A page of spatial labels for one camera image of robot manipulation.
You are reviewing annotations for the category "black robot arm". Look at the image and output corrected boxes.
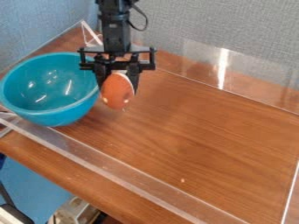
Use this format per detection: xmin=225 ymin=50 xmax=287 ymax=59
xmin=79 ymin=0 xmax=156 ymax=90

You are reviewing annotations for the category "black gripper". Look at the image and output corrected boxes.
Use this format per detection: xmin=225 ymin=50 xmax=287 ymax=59
xmin=78 ymin=45 xmax=156 ymax=91

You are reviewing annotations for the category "brown and white toy mushroom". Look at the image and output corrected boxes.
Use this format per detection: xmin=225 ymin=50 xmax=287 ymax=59
xmin=100 ymin=71 xmax=135 ymax=110

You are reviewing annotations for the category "clear acrylic barrier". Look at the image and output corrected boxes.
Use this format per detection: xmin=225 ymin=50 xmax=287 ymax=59
xmin=132 ymin=31 xmax=299 ymax=115
xmin=0 ymin=112 xmax=249 ymax=224

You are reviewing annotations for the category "grey black object bottom left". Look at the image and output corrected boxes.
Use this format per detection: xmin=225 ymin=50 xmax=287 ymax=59
xmin=0 ymin=181 xmax=35 ymax=224

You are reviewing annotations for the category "clear acrylic back barrier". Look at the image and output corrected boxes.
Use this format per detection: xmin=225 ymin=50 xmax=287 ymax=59
xmin=132 ymin=31 xmax=299 ymax=115

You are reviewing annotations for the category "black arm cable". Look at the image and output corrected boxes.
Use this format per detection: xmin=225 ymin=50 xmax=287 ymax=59
xmin=127 ymin=3 xmax=150 ymax=32

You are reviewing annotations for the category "clear acrylic corner bracket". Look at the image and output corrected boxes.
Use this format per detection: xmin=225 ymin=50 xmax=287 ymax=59
xmin=80 ymin=20 xmax=103 ymax=47

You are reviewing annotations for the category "white box under table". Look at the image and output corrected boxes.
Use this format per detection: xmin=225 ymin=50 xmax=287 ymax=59
xmin=48 ymin=197 xmax=100 ymax=224

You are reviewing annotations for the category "clear acrylic front barrier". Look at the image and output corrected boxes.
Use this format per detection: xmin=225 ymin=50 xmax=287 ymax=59
xmin=0 ymin=112 xmax=249 ymax=224

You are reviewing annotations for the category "blue plastic bowl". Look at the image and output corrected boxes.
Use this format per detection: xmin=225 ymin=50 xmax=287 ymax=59
xmin=0 ymin=52 xmax=99 ymax=127

